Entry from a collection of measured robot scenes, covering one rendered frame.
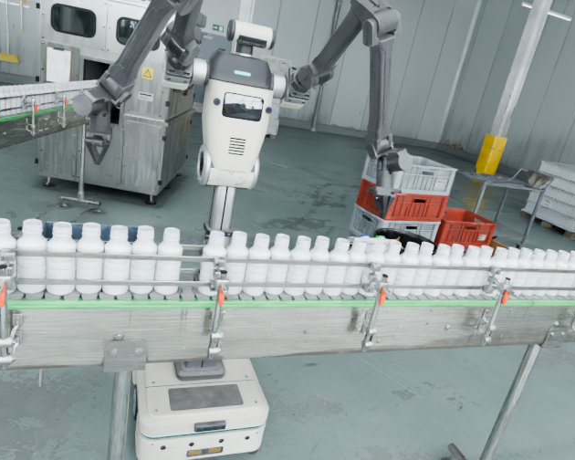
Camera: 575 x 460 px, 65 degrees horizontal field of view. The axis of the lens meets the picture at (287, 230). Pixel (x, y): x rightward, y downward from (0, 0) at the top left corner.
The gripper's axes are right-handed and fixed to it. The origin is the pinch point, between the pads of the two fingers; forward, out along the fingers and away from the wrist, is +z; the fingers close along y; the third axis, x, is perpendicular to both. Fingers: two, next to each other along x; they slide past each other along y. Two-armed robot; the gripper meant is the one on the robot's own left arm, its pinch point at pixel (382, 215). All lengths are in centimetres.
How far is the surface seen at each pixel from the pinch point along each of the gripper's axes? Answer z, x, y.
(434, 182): -35, 155, 148
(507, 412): 75, 5, 68
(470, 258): 12.3, -17.8, 21.8
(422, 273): 17.4, -16.7, 4.3
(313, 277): 19.1, -15.8, -31.8
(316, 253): 12.4, -17.2, -32.1
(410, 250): 10.5, -18.3, -1.8
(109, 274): 19, -17, -85
